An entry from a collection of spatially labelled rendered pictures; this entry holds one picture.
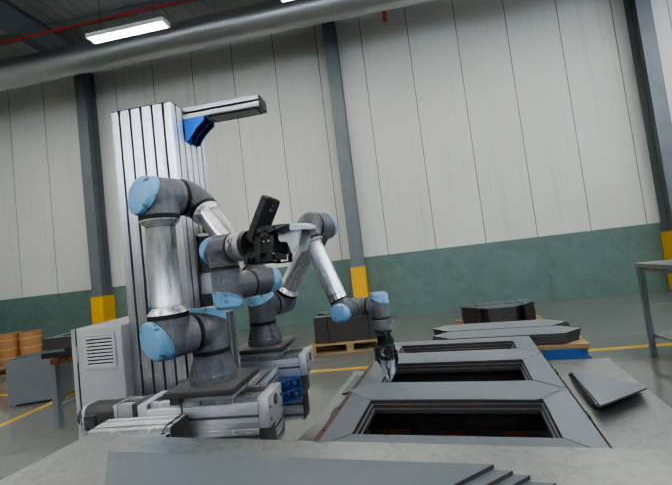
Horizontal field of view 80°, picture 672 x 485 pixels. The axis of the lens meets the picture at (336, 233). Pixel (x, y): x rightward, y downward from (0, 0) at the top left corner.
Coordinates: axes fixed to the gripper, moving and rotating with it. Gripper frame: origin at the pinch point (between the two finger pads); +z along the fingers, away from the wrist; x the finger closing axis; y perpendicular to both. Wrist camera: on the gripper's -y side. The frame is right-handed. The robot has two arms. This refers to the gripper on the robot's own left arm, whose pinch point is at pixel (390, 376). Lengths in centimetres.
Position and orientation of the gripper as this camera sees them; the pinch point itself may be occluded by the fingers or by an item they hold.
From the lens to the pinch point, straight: 175.7
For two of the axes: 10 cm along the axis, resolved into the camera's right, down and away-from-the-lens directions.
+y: -3.0, -0.2, -9.5
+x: 9.5, -1.3, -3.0
